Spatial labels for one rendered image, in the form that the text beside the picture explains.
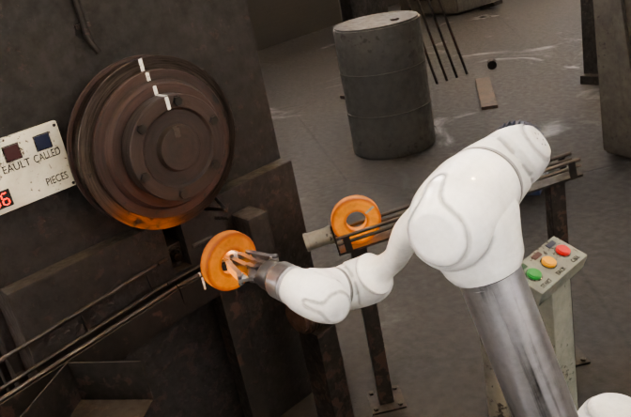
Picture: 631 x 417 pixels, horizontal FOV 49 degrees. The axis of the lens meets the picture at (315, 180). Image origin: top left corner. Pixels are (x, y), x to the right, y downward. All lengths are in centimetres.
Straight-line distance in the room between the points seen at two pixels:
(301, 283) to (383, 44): 305
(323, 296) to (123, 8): 98
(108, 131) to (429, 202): 101
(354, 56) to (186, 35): 250
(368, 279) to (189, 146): 60
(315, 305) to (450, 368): 122
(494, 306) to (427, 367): 159
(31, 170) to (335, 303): 87
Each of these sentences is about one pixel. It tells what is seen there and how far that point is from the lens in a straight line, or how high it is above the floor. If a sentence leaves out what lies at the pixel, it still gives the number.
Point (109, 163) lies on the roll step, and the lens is 181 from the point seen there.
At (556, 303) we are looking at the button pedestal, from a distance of 205.
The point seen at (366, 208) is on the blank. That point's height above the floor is 74.
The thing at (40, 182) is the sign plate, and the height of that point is 110.
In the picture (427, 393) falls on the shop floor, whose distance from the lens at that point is 255.
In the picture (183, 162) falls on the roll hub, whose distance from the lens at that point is 183.
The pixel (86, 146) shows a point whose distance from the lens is 180.
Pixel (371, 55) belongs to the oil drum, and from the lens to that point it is 444.
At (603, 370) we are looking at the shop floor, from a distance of 263.
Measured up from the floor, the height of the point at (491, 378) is 20.
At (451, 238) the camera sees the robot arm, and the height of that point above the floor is 116.
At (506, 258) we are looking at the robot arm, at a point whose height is 110.
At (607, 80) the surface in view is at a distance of 416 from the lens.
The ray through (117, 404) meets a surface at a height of 61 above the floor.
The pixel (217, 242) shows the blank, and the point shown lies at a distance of 175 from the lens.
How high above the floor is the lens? 161
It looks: 21 degrees down
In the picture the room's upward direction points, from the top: 11 degrees counter-clockwise
